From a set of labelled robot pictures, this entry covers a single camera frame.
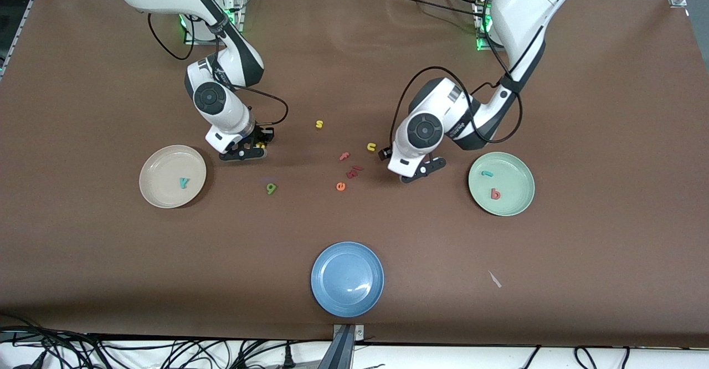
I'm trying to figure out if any looped black cable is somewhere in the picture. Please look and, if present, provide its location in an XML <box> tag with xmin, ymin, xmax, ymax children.
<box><xmin>573</xmin><ymin>346</ymin><xmax>632</xmax><ymax>369</ymax></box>

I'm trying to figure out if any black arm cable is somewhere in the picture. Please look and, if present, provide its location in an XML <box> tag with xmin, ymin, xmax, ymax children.
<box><xmin>147</xmin><ymin>13</ymin><xmax>289</xmax><ymax>127</ymax></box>
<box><xmin>389</xmin><ymin>0</ymin><xmax>523</xmax><ymax>151</ymax></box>

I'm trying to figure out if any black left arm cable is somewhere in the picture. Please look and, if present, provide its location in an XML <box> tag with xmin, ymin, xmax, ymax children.
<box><xmin>389</xmin><ymin>0</ymin><xmax>523</xmax><ymax>151</ymax></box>

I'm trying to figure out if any black cable tangle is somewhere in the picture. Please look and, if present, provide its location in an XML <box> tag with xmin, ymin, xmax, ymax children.
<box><xmin>0</xmin><ymin>314</ymin><xmax>333</xmax><ymax>369</ymax></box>

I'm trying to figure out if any blue plate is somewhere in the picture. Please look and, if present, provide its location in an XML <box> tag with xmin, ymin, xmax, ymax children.
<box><xmin>311</xmin><ymin>241</ymin><xmax>384</xmax><ymax>318</ymax></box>

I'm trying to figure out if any grey metal mount post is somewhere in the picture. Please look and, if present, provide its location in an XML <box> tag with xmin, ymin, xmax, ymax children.
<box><xmin>317</xmin><ymin>324</ymin><xmax>366</xmax><ymax>369</ymax></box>

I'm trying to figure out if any pale green plate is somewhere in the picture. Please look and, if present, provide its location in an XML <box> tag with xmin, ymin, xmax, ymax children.
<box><xmin>468</xmin><ymin>152</ymin><xmax>536</xmax><ymax>217</ymax></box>

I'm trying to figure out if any beige brown plate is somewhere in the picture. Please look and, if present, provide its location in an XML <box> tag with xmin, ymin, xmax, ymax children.
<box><xmin>139</xmin><ymin>145</ymin><xmax>207</xmax><ymax>209</ymax></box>

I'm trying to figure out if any brown table cover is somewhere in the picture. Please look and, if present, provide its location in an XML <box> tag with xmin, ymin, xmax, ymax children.
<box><xmin>0</xmin><ymin>0</ymin><xmax>709</xmax><ymax>347</ymax></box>

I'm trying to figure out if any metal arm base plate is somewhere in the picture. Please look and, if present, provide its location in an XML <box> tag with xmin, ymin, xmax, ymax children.
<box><xmin>184</xmin><ymin>0</ymin><xmax>247</xmax><ymax>45</ymax></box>
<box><xmin>474</xmin><ymin>0</ymin><xmax>499</xmax><ymax>53</ymax></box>

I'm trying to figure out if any black cable across table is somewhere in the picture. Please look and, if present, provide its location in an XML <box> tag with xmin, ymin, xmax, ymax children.
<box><xmin>388</xmin><ymin>0</ymin><xmax>488</xmax><ymax>18</ymax></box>

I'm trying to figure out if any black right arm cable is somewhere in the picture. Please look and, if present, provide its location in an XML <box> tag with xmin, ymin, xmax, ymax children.
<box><xmin>147</xmin><ymin>13</ymin><xmax>289</xmax><ymax>127</ymax></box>

